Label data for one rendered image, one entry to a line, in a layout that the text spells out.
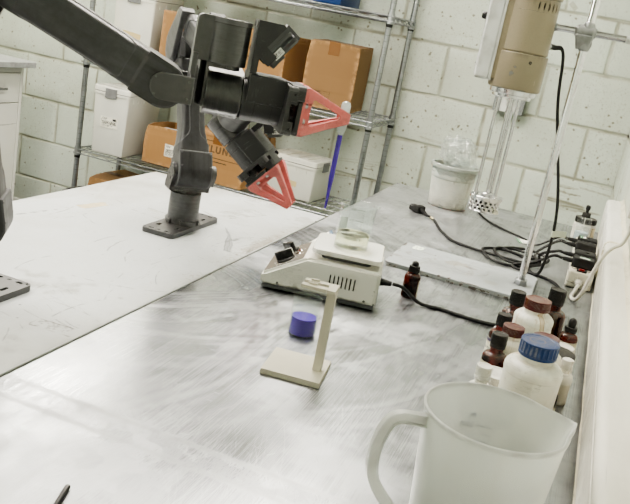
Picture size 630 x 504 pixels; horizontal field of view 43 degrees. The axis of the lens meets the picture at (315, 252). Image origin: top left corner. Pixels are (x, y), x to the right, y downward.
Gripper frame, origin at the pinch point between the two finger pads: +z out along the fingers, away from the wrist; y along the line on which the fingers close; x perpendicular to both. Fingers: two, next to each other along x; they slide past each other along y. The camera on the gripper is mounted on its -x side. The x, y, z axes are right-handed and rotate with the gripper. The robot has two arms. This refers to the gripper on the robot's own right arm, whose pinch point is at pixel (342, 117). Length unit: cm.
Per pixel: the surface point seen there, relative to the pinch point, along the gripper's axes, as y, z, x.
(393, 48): 254, 83, -9
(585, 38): 34, 52, -19
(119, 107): 277, -33, 44
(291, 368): -14.2, -3.2, 32.0
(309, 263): 16.2, 4.0, 26.5
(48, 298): 4.2, -35.9, 33.7
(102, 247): 31, -30, 34
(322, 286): -13.9, -1.5, 20.3
